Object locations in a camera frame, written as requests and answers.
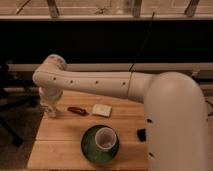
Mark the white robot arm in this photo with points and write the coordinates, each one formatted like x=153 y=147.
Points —
x=175 y=109

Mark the small white bottle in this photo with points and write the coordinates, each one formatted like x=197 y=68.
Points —
x=49 y=108

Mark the red oblong object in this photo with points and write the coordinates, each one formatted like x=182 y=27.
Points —
x=77 y=110

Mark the white cup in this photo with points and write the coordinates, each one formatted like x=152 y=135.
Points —
x=105 y=139

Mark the black smartphone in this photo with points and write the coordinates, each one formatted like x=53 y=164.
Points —
x=141 y=133

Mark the green plate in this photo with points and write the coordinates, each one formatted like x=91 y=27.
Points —
x=92 y=152

